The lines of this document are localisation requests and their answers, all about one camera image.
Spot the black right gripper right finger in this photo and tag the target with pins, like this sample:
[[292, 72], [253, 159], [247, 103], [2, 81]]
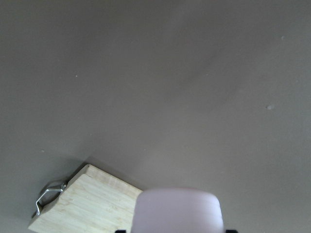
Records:
[[231, 231]]

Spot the pink cup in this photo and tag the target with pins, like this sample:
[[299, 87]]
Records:
[[177, 210]]

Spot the wooden cutting board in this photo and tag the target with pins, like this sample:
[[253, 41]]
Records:
[[92, 201]]

